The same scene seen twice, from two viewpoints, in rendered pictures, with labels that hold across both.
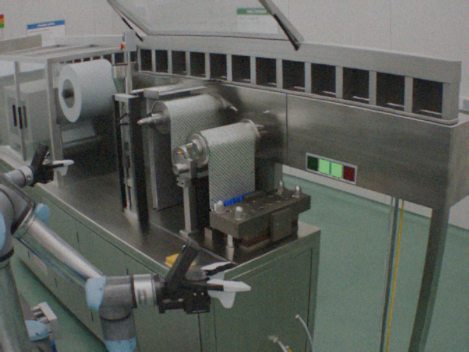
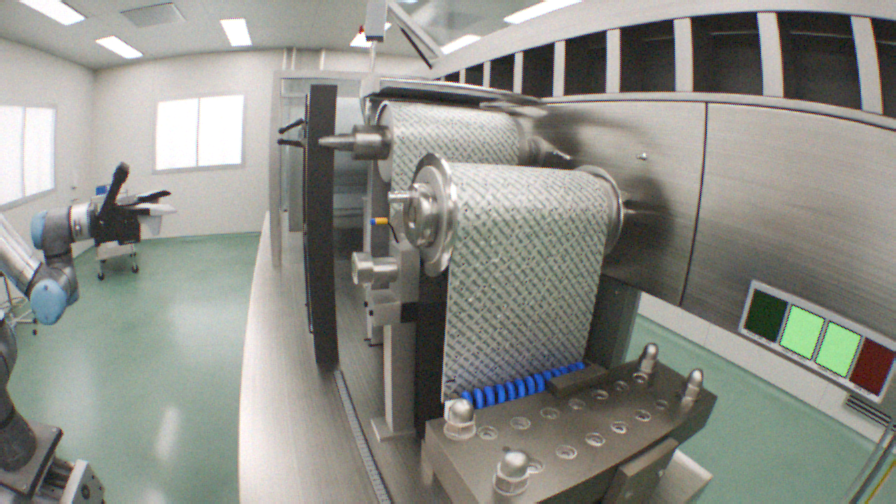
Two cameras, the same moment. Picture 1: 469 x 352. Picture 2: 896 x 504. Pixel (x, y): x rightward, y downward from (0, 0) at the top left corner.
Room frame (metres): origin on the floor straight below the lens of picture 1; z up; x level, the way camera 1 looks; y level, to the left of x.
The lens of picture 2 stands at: (1.58, -0.02, 1.33)
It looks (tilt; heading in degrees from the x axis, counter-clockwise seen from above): 15 degrees down; 17
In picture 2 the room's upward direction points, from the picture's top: 3 degrees clockwise
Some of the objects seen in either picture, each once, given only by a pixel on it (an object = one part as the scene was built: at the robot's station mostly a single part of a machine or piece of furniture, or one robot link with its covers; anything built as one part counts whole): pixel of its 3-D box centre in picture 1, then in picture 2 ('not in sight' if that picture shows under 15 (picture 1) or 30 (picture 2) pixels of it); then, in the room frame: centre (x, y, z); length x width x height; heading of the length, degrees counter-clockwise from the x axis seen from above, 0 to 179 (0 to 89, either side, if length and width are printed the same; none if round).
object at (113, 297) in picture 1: (111, 294); not in sight; (0.99, 0.28, 1.21); 0.11 x 0.08 x 0.09; 101
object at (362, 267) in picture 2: (177, 169); (361, 267); (1.99, 0.22, 1.18); 0.04 x 0.02 x 0.04; 41
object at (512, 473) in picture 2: (239, 212); (513, 468); (1.85, -0.01, 1.05); 0.04 x 0.04 x 0.04
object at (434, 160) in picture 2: (197, 149); (429, 214); (2.01, 0.14, 1.25); 0.15 x 0.01 x 0.15; 41
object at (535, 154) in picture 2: (214, 107); (521, 151); (2.40, 0.08, 1.33); 0.07 x 0.07 x 0.07; 41
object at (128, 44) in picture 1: (127, 40); (372, 22); (2.45, 0.48, 1.66); 0.07 x 0.07 x 0.10; 26
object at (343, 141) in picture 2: (144, 121); (336, 142); (2.15, 0.36, 1.33); 0.06 x 0.03 x 0.03; 131
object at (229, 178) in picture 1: (232, 179); (528, 326); (2.05, 0.01, 1.11); 0.23 x 0.01 x 0.18; 131
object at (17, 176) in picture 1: (10, 183); (54, 229); (1.77, 0.85, 1.21); 0.11 x 0.08 x 0.09; 152
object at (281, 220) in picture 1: (281, 224); (637, 485); (1.93, -0.18, 0.96); 0.10 x 0.03 x 0.11; 131
